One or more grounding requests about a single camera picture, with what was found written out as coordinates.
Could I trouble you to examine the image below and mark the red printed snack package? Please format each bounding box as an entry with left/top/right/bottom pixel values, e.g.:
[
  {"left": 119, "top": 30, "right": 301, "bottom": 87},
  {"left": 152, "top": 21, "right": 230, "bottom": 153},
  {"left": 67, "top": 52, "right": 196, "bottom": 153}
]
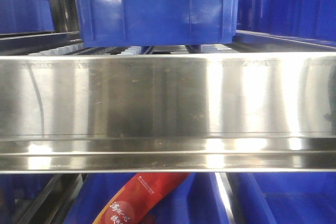
[{"left": 93, "top": 173, "right": 189, "bottom": 223}]

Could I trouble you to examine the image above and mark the dark blue bin lower middle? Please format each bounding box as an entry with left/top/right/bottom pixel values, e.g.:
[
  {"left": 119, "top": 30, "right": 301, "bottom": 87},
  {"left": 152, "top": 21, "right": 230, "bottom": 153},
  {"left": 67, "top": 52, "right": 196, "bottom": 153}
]
[{"left": 64, "top": 173, "right": 229, "bottom": 223}]

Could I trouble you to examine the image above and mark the dark blue bin upper right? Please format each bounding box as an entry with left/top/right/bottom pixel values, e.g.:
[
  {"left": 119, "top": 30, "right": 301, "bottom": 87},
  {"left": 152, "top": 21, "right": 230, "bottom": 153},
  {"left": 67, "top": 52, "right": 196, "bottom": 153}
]
[{"left": 237, "top": 0, "right": 335, "bottom": 41}]

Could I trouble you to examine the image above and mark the stainless steel shelf rail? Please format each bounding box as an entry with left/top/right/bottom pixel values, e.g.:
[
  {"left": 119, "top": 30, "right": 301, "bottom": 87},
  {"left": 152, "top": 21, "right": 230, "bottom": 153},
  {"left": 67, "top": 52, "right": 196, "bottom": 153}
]
[{"left": 1, "top": 52, "right": 335, "bottom": 174}]

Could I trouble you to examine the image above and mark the dark blue bin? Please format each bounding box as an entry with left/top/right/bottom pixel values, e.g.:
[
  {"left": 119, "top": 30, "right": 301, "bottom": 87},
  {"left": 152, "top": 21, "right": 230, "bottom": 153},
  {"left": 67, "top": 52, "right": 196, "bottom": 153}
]
[
  {"left": 64, "top": 173, "right": 229, "bottom": 223},
  {"left": 230, "top": 172, "right": 335, "bottom": 223},
  {"left": 1, "top": 174, "right": 53, "bottom": 223},
  {"left": 1, "top": 0, "right": 54, "bottom": 34},
  {"left": 237, "top": 0, "right": 335, "bottom": 41},
  {"left": 76, "top": 0, "right": 238, "bottom": 47}
]

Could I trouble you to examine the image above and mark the dark blue bin lower right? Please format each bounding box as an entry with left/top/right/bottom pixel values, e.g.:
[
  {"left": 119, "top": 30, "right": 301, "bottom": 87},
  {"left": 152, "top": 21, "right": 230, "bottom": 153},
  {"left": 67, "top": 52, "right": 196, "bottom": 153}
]
[{"left": 230, "top": 172, "right": 335, "bottom": 223}]

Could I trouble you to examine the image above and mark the metal divider rail lower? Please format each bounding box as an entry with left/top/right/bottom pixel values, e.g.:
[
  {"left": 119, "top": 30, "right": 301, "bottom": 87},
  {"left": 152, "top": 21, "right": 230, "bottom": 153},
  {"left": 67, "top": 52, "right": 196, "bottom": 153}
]
[{"left": 215, "top": 172, "right": 238, "bottom": 224}]

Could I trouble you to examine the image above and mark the dark blue bin upper middle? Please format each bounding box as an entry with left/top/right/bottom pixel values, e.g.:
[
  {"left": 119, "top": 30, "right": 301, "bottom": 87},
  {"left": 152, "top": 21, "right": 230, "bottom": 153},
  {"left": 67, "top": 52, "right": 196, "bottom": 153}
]
[{"left": 76, "top": 0, "right": 238, "bottom": 47}]

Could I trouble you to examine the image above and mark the dark blue bin upper left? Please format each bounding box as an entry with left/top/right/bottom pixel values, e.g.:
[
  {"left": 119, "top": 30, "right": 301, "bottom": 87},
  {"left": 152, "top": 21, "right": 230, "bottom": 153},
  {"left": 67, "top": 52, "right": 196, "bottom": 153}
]
[{"left": 1, "top": 0, "right": 54, "bottom": 34}]

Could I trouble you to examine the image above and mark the dark blue bin lower left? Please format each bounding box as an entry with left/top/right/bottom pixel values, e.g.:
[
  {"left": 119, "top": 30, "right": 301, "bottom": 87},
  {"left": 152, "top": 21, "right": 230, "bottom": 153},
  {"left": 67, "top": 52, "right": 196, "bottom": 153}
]
[{"left": 1, "top": 174, "right": 53, "bottom": 223}]

